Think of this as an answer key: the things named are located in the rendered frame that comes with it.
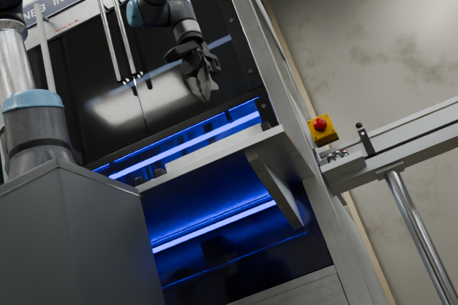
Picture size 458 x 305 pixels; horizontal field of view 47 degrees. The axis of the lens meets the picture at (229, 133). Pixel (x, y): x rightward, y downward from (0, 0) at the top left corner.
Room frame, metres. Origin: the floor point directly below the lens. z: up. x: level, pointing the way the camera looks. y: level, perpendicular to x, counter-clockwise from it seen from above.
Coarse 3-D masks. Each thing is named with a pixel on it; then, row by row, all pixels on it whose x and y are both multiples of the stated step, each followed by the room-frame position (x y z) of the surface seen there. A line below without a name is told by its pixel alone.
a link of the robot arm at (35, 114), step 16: (16, 96) 0.85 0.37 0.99; (32, 96) 0.86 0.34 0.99; (48, 96) 0.88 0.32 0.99; (16, 112) 0.85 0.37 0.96; (32, 112) 0.86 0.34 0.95; (48, 112) 0.87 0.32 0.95; (16, 128) 0.86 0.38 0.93; (32, 128) 0.85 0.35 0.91; (48, 128) 0.87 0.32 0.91; (64, 128) 0.90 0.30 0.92; (16, 144) 0.86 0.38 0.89
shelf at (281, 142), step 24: (240, 144) 1.14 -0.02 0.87; (264, 144) 1.16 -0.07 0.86; (288, 144) 1.21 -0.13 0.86; (192, 168) 1.17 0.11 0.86; (216, 168) 1.21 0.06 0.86; (240, 168) 1.26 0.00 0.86; (288, 168) 1.38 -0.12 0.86; (312, 168) 1.50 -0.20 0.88; (144, 192) 1.21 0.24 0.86; (168, 192) 1.26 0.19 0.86; (192, 192) 1.32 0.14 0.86; (216, 192) 1.38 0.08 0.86; (240, 192) 1.44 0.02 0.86; (264, 192) 1.51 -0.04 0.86; (144, 216) 1.38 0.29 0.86; (168, 216) 1.44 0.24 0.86; (192, 216) 1.51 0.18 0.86
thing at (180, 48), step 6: (192, 42) 1.21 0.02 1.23; (174, 48) 1.15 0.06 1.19; (180, 48) 1.16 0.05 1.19; (186, 48) 1.18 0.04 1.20; (192, 48) 1.20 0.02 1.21; (168, 54) 1.16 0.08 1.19; (174, 54) 1.15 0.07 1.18; (180, 54) 1.16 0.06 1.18; (186, 54) 1.22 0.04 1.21; (168, 60) 1.17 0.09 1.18; (174, 60) 1.17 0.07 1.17
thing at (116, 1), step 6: (114, 0) 1.55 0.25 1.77; (120, 0) 1.59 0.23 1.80; (114, 6) 1.55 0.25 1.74; (120, 12) 1.55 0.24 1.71; (120, 18) 1.55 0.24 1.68; (120, 24) 1.55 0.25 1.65; (120, 30) 1.55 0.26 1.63; (126, 36) 1.55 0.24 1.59; (126, 42) 1.55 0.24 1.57; (126, 48) 1.55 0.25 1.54; (132, 60) 1.55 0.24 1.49; (132, 66) 1.55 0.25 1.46; (132, 72) 1.55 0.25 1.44; (138, 72) 1.59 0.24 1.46
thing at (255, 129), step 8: (248, 128) 1.16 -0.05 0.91; (256, 128) 1.16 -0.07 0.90; (232, 136) 1.17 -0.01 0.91; (240, 136) 1.17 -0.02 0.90; (248, 136) 1.16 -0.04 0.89; (216, 144) 1.18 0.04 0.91; (224, 144) 1.18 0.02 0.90; (232, 144) 1.17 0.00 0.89; (192, 152) 1.19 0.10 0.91; (200, 152) 1.19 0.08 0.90; (208, 152) 1.19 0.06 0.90; (176, 160) 1.20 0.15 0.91; (184, 160) 1.20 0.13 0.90; (192, 160) 1.20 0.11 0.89; (168, 168) 1.21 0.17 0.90; (176, 168) 1.20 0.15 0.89
